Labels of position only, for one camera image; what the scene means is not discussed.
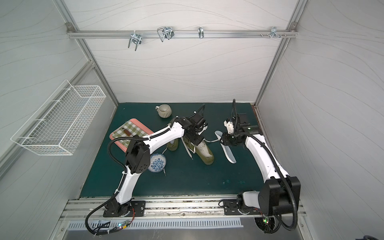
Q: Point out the aluminium crossbar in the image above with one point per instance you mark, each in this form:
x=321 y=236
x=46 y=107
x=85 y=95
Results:
x=179 y=34

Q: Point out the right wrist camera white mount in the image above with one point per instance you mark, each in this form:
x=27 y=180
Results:
x=229 y=126

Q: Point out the striped ceramic cup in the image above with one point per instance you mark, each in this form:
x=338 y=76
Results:
x=164 y=111

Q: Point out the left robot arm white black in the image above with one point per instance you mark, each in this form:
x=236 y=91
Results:
x=138 y=154

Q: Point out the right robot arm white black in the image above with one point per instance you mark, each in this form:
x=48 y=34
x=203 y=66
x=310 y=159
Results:
x=280 y=193

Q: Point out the blue white patterned bowl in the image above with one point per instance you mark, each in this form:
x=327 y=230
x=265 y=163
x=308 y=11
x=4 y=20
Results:
x=157 y=163

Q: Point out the metal clamp hook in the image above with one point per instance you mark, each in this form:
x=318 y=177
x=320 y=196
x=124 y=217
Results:
x=273 y=34
x=201 y=32
x=165 y=33
x=135 y=40

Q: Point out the olive green shoe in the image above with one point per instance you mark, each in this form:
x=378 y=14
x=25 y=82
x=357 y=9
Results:
x=202 y=150
x=172 y=146

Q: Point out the green table mat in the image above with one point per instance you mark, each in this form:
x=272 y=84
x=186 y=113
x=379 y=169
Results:
x=182 y=175

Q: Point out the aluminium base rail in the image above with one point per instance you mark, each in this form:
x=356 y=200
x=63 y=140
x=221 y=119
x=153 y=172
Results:
x=156 y=207

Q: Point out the pink tray checkered cloth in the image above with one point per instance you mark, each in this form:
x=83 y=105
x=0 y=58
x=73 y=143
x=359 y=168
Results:
x=131 y=128

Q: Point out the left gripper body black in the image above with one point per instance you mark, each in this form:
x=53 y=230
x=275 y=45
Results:
x=195 y=136

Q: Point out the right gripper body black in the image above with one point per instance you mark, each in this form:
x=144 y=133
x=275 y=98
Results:
x=227 y=139

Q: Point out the white wire basket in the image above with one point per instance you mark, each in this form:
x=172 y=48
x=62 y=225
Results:
x=57 y=127

